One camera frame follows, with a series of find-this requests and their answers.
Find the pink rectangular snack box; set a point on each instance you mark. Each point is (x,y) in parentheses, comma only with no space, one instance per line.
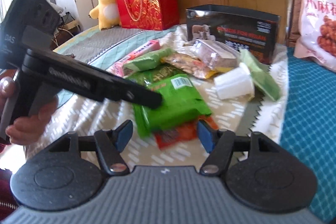
(118,69)

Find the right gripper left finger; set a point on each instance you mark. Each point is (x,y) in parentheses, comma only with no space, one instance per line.
(109,145)

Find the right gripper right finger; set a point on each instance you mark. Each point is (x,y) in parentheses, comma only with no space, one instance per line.
(219,145)

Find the white plastic cup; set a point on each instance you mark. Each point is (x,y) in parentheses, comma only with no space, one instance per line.
(235,83)

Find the yellow peanut snack bag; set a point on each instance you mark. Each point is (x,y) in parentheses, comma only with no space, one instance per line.
(192,66)

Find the bright green snack bag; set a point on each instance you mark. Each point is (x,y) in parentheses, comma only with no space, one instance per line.
(181,100)

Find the person's left hand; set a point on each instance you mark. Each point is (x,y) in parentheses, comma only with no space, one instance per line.
(26,130)

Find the orange red snack bag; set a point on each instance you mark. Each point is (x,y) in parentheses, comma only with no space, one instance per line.
(184,132)

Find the blue checked cloth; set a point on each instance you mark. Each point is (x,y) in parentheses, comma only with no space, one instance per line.
(309,128)

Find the pink fried dough snack bag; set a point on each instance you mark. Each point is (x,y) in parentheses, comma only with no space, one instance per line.
(316,27)

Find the clear cake pack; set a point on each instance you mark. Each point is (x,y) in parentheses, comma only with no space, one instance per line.
(215,55)

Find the black open cardboard box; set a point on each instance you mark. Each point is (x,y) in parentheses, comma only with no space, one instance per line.
(235,27)

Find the yellow duck plush toy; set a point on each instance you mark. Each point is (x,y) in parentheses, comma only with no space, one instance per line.
(106,12)

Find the red gift box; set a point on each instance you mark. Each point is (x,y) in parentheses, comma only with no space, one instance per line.
(154,15)

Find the light green leaf snack pack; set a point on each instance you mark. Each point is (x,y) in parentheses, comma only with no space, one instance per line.
(147,61)

